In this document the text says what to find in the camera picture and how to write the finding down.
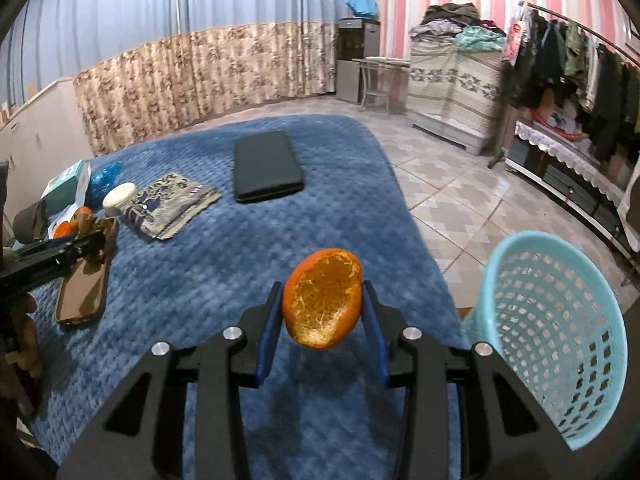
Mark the row of hanging clothes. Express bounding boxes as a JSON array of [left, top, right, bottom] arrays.
[[502, 7, 640, 161]]

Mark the blue plastic bag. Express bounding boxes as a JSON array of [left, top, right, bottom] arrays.
[[89, 161, 123, 201]]

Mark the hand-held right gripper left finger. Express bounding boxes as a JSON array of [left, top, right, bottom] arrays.
[[57, 280, 286, 480]]

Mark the patterned flat pouch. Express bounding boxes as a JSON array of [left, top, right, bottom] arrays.
[[120, 171, 222, 241]]

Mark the teal tissue box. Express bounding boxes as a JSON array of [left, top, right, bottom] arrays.
[[40, 160, 92, 216]]

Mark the dark brown cylinder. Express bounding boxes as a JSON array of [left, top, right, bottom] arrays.
[[12, 200, 49, 243]]

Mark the metal clothes rack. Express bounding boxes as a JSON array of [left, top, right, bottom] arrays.
[[487, 1, 640, 171]]

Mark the pile of folded clothes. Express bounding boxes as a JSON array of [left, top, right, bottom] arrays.
[[409, 2, 508, 51]]

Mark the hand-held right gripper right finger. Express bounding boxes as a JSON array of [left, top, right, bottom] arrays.
[[361, 280, 586, 480]]

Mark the orange peel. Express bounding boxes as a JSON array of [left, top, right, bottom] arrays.
[[282, 248, 364, 351]]

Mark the white low cabinet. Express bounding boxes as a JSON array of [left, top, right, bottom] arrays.
[[0, 76, 96, 191]]

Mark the grey water dispenser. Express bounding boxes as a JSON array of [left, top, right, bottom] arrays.
[[335, 17, 382, 106]]

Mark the blue floral curtain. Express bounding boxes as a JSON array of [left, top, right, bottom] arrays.
[[0, 0, 351, 156]]

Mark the white lidded jar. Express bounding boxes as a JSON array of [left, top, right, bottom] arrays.
[[102, 182, 140, 217]]

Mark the person's left hand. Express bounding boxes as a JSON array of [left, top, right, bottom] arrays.
[[7, 294, 45, 378]]

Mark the cabinet under striped cloth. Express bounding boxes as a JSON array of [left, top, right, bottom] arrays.
[[405, 35, 511, 156]]

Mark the light blue plastic basket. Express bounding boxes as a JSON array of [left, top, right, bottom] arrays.
[[462, 230, 628, 451]]

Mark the white lace cloth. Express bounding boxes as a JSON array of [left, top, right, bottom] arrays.
[[515, 120, 626, 206]]

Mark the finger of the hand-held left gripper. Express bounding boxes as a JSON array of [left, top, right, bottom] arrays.
[[30, 232, 107, 276]]

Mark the blue cloth bundle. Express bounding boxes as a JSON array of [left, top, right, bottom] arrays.
[[346, 0, 381, 20]]

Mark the black flat case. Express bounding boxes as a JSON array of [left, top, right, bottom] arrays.
[[234, 130, 306, 204]]

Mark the blue quilted blanket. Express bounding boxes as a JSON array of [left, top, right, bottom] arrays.
[[22, 114, 473, 480]]

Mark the low dark cabinet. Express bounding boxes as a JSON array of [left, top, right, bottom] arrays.
[[505, 120, 640, 256]]

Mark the brown phone case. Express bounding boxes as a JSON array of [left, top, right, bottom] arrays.
[[54, 217, 120, 329]]

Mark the small white table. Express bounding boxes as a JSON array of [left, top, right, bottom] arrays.
[[352, 56, 411, 113]]

